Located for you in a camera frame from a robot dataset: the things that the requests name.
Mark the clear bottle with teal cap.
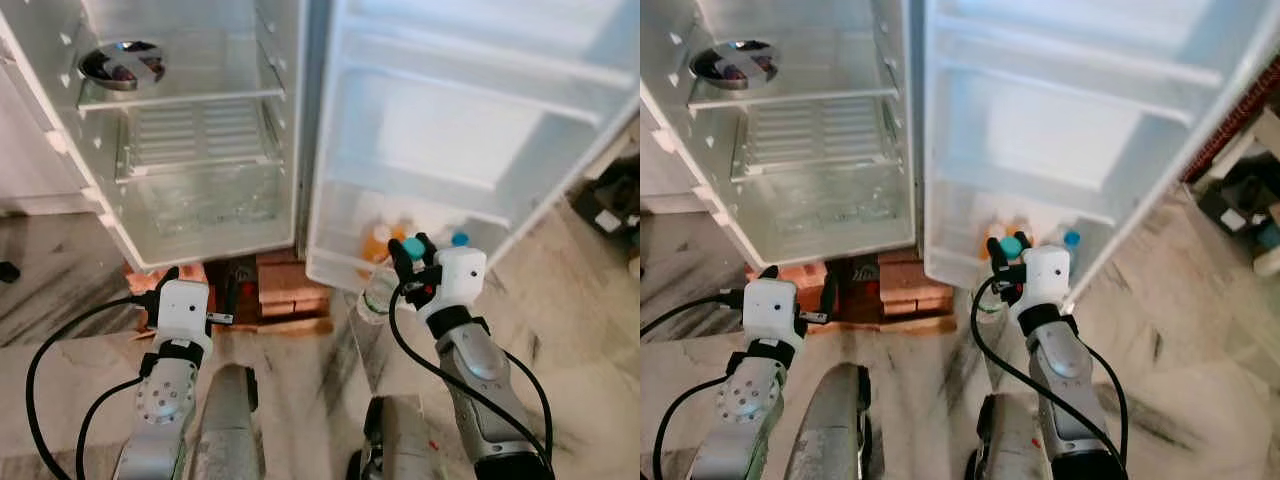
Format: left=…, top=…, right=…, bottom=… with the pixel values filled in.
left=975, top=235, right=1026, bottom=327
left=357, top=236, right=427, bottom=327

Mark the white fridge door bin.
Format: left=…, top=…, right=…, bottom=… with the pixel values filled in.
left=305, top=180, right=516, bottom=298
left=924, top=180, right=1116, bottom=303

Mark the white fridge door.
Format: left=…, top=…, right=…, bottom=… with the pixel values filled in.
left=922, top=0, right=1280, bottom=306
left=305, top=0, right=641, bottom=298

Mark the white fridge cabinet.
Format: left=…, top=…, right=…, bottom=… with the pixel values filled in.
left=640, top=0, right=919, bottom=271
left=0, top=0, right=309, bottom=273

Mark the glass fridge shelf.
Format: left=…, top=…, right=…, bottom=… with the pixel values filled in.
left=76, top=86, right=287, bottom=113
left=686, top=86, right=901, bottom=111

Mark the red brick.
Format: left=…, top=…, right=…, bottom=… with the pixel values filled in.
left=256, top=250, right=331, bottom=299
left=745, top=262, right=831, bottom=301
left=880, top=248, right=951, bottom=299
left=125, top=262, right=206, bottom=299

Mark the orange flat brick slab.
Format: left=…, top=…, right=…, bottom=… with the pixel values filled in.
left=800, top=298, right=958, bottom=336
left=205, top=296, right=336, bottom=336

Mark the clear crisper drawer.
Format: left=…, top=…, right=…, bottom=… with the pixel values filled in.
left=113, top=155, right=289, bottom=246
left=730, top=155, right=906, bottom=246

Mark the silver left robot leg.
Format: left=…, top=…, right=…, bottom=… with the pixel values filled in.
left=783, top=362, right=873, bottom=480
left=188, top=363, right=264, bottom=480

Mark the silver robot leg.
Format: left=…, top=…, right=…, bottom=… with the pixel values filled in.
left=965, top=392, right=1046, bottom=480
left=188, top=363, right=264, bottom=480
left=347, top=395, right=446, bottom=480
left=783, top=362, right=873, bottom=480

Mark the silver right robot leg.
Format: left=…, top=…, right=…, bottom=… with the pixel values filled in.
left=347, top=395, right=446, bottom=480
left=965, top=392, right=1046, bottom=480

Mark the black bag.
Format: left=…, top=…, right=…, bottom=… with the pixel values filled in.
left=1195, top=150, right=1280, bottom=241
left=568, top=158, right=641, bottom=251

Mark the metal bowl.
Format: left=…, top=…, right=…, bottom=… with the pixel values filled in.
left=688, top=40, right=779, bottom=91
left=78, top=40, right=167, bottom=92

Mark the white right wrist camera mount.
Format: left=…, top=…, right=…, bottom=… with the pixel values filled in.
left=420, top=247, right=489, bottom=316
left=1015, top=245, right=1072, bottom=313

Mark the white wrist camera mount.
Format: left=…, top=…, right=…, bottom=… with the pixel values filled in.
left=155, top=280, right=214, bottom=349
left=743, top=278, right=799, bottom=346
left=1015, top=245, right=1072, bottom=313
left=420, top=247, right=489, bottom=316

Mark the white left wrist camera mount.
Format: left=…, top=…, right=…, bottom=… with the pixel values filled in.
left=155, top=280, right=214, bottom=349
left=743, top=278, right=799, bottom=346

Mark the long black left arm cable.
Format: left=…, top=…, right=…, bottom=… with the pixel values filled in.
left=640, top=292, right=749, bottom=339
left=25, top=293, right=153, bottom=480

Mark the short black left arm cable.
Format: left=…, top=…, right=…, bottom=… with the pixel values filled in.
left=652, top=375, right=741, bottom=480
left=75, top=375, right=151, bottom=480

